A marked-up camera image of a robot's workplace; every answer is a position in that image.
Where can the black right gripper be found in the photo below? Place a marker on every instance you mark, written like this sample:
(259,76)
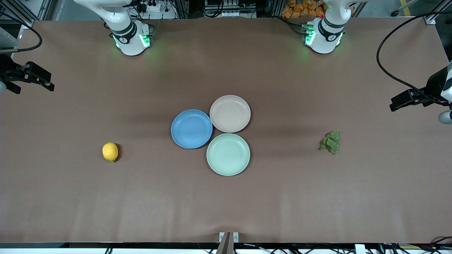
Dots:
(7,67)

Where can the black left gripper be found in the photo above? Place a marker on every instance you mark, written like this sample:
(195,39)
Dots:
(433,85)

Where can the green lettuce leaf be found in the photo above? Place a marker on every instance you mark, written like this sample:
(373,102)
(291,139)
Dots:
(332,143)

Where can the yellow lemon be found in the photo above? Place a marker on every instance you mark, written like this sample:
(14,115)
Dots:
(109,151)

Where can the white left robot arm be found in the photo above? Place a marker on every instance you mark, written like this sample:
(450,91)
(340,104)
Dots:
(326,33)

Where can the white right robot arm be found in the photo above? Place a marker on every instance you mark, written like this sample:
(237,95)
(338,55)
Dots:
(127,33)

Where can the white power strip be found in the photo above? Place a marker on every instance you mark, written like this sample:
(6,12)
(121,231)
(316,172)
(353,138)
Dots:
(150,6)

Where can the bag of orange items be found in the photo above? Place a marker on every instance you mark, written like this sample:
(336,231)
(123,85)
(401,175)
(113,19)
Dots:
(303,7)

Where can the blue round plate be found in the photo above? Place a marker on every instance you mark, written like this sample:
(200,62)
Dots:
(190,129)

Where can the beige round plate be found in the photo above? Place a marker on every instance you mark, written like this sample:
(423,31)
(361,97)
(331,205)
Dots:
(230,113)

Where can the pale green round plate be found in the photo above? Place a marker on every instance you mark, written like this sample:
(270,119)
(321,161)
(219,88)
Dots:
(228,154)

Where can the aluminium corner bracket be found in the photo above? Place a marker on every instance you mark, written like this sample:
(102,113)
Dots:
(26,24)
(430,20)

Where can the metal table edge bracket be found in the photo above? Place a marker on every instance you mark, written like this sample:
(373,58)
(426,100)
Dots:
(229,240)

